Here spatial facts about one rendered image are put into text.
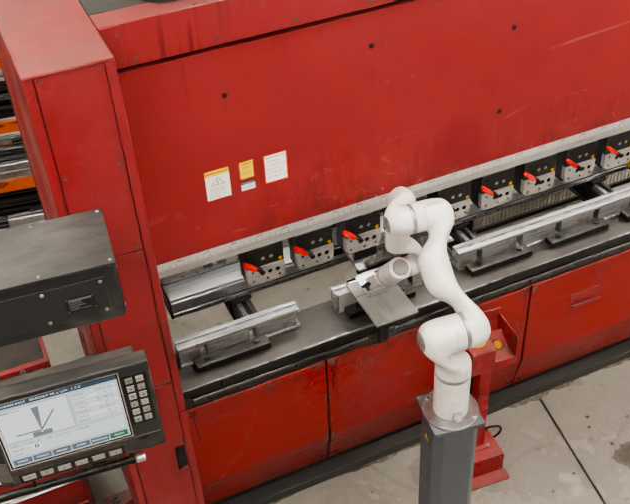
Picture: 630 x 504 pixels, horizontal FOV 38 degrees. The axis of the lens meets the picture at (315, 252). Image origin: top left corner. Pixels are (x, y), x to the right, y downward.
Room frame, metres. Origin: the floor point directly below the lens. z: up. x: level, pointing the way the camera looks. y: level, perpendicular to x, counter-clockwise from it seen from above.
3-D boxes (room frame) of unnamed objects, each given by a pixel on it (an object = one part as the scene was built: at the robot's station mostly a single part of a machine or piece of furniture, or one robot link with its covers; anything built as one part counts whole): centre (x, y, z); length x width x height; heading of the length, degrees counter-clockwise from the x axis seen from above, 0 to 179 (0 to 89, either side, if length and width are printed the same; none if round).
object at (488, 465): (2.60, -0.68, 0.06); 0.25 x 0.20 x 0.12; 18
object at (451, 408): (2.07, -0.43, 1.09); 0.19 x 0.19 x 0.18
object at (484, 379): (2.63, -0.67, 0.39); 0.05 x 0.05 x 0.54; 18
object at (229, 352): (2.51, 0.34, 0.89); 0.30 x 0.05 x 0.03; 112
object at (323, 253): (2.71, 0.01, 1.26); 0.15 x 0.09 x 0.17; 112
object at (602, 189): (3.66, -1.30, 0.81); 0.64 x 0.08 x 0.14; 22
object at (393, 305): (2.66, -0.25, 1.00); 0.26 x 0.18 x 0.01; 22
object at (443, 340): (2.06, -0.40, 1.30); 0.19 x 0.12 x 0.24; 106
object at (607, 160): (3.24, -1.28, 1.26); 0.15 x 0.09 x 0.17; 112
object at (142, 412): (1.79, 0.71, 1.42); 0.45 x 0.12 x 0.36; 107
